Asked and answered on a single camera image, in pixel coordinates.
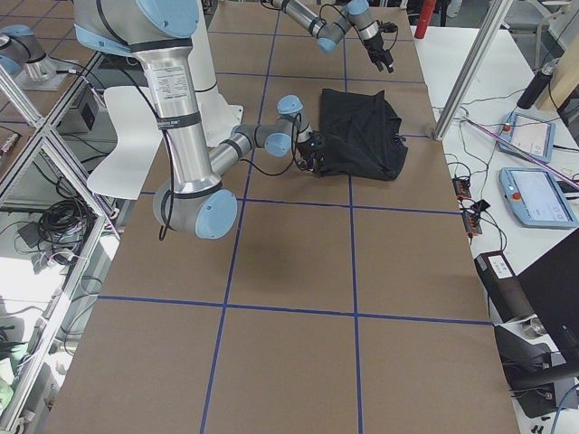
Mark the black monitor arm base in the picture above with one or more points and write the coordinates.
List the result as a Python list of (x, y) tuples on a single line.
[(538, 377)]

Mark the red cylinder bottle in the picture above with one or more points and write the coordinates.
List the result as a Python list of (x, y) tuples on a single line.
[(425, 17)]

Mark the blue teach pendant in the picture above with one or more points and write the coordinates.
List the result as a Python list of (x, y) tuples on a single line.
[(533, 135), (535, 198)]

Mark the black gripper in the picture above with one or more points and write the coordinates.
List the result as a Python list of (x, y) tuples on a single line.
[(307, 151), (375, 45)]

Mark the white chair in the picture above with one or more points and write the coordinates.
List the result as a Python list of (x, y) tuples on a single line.
[(123, 172)]

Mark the near blue teach pendant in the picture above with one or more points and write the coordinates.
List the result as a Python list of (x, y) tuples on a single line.
[(535, 198)]

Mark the black monitor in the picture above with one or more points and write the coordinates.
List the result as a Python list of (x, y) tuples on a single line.
[(551, 287)]

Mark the black t-shirt with logo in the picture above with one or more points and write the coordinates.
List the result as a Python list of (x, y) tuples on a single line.
[(361, 136)]

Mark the aluminium frame post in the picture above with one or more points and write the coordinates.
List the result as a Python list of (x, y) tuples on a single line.
[(478, 50)]

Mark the far blue teach pendant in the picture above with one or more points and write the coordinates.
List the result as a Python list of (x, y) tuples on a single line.
[(533, 135)]

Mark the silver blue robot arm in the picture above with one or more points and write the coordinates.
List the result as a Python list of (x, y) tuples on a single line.
[(159, 35), (330, 25)]

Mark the black water bottle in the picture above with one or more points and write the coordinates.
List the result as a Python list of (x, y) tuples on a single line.
[(536, 86)]

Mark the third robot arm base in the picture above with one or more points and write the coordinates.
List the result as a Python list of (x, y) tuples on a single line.
[(27, 62)]

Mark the small black adapter box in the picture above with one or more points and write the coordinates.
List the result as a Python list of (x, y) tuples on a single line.
[(480, 206)]

